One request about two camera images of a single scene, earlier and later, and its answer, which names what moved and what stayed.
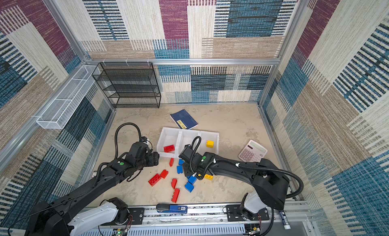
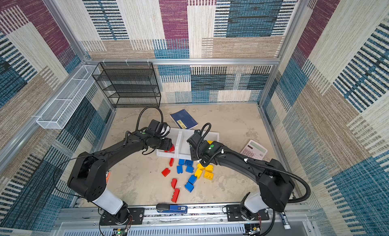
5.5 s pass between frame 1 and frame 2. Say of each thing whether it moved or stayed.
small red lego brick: stayed
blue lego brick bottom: stayed
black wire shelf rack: stayed
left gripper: moved
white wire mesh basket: stayed
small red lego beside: stayed
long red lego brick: moved
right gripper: moved
